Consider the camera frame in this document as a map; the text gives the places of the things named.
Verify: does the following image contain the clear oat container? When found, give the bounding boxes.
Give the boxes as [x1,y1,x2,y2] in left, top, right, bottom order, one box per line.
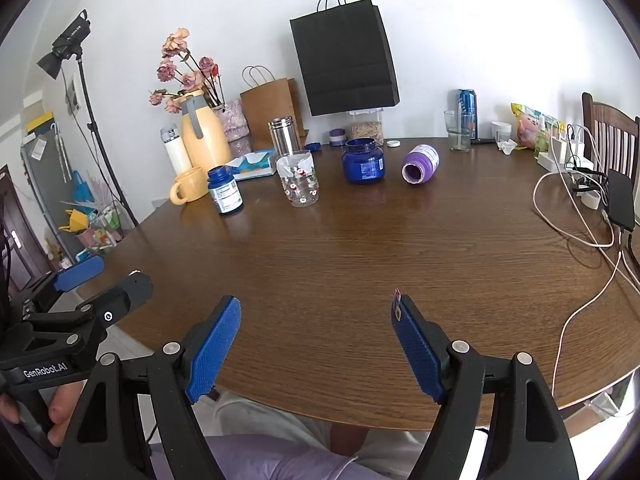
[348,109,385,146]

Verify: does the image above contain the black tripod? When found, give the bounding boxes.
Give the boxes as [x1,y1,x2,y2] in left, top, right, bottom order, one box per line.
[70,54,140,229]

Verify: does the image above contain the pink yellow snack packet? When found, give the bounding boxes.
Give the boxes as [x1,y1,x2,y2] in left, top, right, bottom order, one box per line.
[510,103,544,149]

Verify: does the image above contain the white power strip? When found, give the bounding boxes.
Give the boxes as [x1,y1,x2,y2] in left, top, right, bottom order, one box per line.
[537,151,597,175]

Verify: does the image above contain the grey refrigerator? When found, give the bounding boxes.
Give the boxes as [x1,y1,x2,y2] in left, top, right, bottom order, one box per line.
[20,121,87,262]

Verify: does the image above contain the dark wooden chair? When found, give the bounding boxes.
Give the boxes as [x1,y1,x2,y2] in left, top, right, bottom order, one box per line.
[581,92,640,197]

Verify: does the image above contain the black phone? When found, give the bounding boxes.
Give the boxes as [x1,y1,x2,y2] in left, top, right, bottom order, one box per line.
[606,168,637,231]

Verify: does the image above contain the brown paper bag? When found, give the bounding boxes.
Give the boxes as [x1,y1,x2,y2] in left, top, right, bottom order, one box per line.
[240,65,304,149]

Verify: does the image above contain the blue bag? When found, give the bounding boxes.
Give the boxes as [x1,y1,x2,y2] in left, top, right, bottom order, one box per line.
[72,170,104,217]

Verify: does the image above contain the black paper bag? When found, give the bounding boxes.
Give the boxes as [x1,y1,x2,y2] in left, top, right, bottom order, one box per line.
[290,0,401,117]

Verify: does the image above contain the person's lavender shirt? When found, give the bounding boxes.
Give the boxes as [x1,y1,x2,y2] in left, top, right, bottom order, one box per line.
[149,430,418,480]

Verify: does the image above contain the dark wooden door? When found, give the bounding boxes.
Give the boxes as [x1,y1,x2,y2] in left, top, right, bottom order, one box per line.
[0,162,40,292]

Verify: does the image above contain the pink glitter vase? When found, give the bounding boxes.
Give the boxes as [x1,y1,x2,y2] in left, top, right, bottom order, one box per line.
[215,99,251,142]

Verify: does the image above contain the yellow mug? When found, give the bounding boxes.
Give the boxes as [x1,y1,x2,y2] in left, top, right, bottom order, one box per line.
[169,167,211,205]

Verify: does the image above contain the white cable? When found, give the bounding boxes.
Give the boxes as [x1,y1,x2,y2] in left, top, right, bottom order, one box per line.
[532,169,640,402]

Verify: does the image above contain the stainless steel tumbler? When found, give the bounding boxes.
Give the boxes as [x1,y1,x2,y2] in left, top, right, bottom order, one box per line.
[268,116,303,157]

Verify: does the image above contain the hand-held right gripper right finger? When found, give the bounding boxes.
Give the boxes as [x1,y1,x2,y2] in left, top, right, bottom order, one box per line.
[391,290,581,480]

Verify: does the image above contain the green snack packet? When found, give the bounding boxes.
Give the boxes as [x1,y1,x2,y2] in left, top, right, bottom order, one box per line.
[534,114,567,159]

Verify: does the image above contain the tissue box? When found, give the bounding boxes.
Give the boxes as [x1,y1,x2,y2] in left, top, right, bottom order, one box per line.
[223,148,278,182]

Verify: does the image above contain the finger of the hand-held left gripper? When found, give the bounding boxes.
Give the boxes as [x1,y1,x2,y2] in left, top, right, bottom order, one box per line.
[75,270,155,332]
[21,255,106,312]

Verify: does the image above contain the dried pink flowers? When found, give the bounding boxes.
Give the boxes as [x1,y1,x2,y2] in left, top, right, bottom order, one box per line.
[148,28,226,114]

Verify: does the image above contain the yellow thermos jug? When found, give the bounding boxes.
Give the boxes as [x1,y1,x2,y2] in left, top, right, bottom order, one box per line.
[180,90,234,174]

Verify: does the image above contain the clear drinking glass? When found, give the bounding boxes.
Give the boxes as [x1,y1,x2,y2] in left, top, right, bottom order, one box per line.
[443,110,474,153]

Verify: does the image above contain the white insulated bottle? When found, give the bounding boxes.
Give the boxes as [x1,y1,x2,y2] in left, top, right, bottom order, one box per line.
[160,126,194,175]

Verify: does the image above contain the blue pill bottle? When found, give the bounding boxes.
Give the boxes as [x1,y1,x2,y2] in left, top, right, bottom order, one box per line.
[207,165,245,217]

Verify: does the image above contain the large blue jar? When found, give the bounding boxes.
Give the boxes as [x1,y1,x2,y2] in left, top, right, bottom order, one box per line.
[342,138,387,185]

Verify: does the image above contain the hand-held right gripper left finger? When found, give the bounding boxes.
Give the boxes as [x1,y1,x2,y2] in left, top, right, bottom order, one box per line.
[54,295,242,480]

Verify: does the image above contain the white plug charger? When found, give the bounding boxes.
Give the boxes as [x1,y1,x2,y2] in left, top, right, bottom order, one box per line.
[551,125,586,164]

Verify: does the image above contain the blue drink can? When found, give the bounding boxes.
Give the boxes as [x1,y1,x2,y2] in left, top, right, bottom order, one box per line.
[458,89,479,140]

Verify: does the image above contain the person's left hand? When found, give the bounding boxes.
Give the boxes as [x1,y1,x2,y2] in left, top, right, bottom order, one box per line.
[0,380,87,448]

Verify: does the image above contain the clear printed glass cup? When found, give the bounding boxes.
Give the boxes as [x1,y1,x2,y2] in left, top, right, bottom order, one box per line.
[276,150,320,208]

